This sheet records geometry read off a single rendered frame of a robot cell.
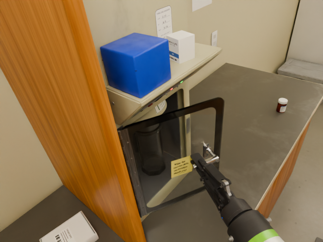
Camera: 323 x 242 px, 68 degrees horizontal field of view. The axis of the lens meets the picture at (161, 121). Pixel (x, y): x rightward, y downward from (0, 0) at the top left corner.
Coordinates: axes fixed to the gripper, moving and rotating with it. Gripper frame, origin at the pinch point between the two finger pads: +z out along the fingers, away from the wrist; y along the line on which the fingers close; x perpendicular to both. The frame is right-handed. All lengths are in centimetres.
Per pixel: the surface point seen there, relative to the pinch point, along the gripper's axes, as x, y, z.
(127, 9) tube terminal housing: 12.2, 44.7, 9.9
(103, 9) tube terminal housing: 17.5, 46.1, 7.2
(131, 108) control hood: 17.7, 28.6, -2.5
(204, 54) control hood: -5.6, 31.0, 7.9
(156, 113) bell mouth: 7.3, 12.9, 14.2
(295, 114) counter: -74, -26, 28
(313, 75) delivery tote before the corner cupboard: -222, -88, 128
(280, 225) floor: -77, -120, 15
